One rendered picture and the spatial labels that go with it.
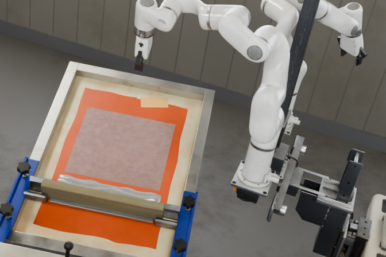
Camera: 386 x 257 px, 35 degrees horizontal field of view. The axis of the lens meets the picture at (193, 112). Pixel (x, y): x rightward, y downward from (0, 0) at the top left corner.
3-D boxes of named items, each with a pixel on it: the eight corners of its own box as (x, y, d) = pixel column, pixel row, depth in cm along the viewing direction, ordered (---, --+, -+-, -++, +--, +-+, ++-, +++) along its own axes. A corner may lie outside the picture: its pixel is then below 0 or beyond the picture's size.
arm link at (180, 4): (212, 35, 207) (155, 32, 215) (223, 12, 215) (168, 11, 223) (207, 14, 201) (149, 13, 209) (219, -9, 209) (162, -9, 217)
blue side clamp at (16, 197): (27, 167, 216) (24, 156, 211) (41, 170, 216) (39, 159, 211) (-5, 243, 197) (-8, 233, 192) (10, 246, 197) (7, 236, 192)
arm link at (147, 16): (181, 4, 212) (172, 21, 206) (178, 27, 220) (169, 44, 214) (141, -9, 214) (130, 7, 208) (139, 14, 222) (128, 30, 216)
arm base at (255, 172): (281, 175, 234) (290, 143, 226) (274, 194, 224) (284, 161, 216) (242, 162, 237) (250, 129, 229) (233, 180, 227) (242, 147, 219)
